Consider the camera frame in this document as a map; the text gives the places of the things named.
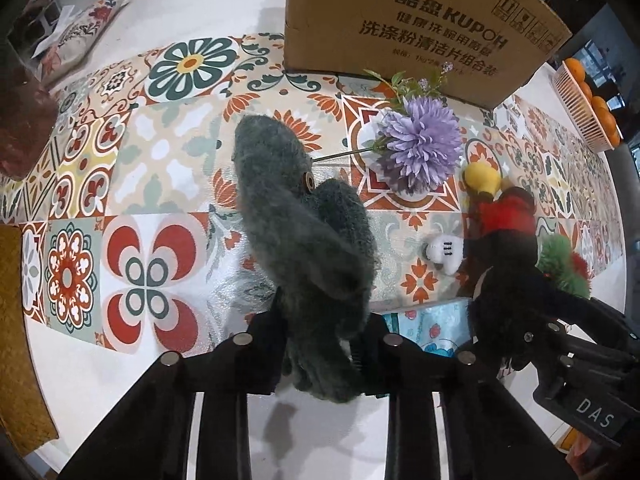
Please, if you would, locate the floral embroidered cushion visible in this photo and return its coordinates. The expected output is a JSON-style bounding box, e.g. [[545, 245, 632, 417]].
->
[[37, 0, 132, 87]]

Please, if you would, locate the brown cardboard box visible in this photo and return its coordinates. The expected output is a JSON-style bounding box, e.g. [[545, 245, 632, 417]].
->
[[283, 0, 574, 111]]

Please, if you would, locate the brown fuzzy cloth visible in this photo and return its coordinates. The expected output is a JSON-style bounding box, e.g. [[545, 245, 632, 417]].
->
[[0, 59, 59, 182]]

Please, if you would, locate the patterned tile tablecloth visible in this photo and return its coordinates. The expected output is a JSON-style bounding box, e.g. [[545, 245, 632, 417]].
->
[[0, 32, 629, 357]]

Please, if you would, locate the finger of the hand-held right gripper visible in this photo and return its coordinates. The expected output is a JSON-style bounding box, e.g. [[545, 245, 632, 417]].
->
[[582, 297, 640, 336], [500, 310, 632, 378]]

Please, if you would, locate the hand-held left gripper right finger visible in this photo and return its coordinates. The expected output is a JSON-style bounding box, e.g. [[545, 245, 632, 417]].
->
[[358, 316, 557, 480]]

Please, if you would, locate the green and red plush toy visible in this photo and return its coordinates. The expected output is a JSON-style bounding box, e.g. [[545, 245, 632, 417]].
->
[[536, 235, 592, 299]]

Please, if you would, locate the pink plastic basket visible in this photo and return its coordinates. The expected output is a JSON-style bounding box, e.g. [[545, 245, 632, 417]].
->
[[552, 59, 624, 154]]

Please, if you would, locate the yellow woven mat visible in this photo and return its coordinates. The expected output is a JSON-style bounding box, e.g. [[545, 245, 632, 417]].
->
[[0, 225, 60, 457]]

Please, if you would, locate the black mouse plush toy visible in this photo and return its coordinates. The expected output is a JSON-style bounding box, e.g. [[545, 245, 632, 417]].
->
[[421, 161, 596, 378]]

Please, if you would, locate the purple artificial flower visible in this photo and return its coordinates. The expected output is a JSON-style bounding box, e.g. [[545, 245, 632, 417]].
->
[[312, 62, 464, 196]]

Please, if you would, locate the light blue patterned pack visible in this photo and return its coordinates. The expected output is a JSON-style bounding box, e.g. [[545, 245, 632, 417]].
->
[[382, 298, 474, 359]]

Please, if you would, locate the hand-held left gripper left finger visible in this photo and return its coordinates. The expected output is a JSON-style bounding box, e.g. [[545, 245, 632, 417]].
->
[[59, 289, 292, 480]]

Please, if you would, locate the grey plush toy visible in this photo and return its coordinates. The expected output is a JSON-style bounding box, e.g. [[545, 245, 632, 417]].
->
[[232, 114, 379, 404]]

